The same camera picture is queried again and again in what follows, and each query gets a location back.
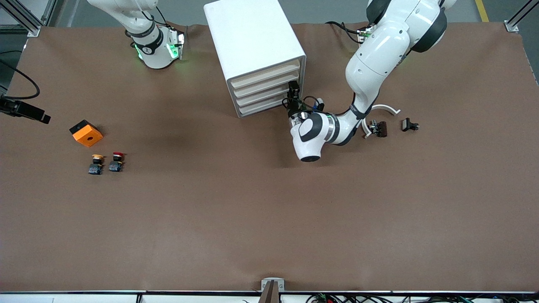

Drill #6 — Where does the orange black button box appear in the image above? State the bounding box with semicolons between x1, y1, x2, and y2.
69;120;104;148

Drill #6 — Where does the white drawer cabinet housing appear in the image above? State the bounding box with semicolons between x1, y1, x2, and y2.
204;0;307;118

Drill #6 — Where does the yellow push button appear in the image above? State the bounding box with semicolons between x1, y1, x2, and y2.
88;154;105;176

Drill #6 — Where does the red push button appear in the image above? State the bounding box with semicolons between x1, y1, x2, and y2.
109;151;127;173

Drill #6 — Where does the brown black small component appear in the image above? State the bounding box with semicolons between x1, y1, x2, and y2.
368;120;388;138

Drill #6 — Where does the brown table mat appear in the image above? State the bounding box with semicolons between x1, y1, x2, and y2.
0;22;539;293

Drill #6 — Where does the aluminium frame profile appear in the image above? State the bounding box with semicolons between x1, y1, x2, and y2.
0;0;57;38
503;0;539;33

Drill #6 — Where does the white curved plastic ring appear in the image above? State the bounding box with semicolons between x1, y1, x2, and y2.
362;104;401;139

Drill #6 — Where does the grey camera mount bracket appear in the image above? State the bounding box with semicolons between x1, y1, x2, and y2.
261;278;285;292

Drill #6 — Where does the brown camera stand post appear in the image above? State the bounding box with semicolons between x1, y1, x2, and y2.
258;281;280;303

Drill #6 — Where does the black cable bundle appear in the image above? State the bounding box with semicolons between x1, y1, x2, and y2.
305;292;525;303

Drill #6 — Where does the white table edge rail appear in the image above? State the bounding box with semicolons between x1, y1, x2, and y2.
0;290;539;303

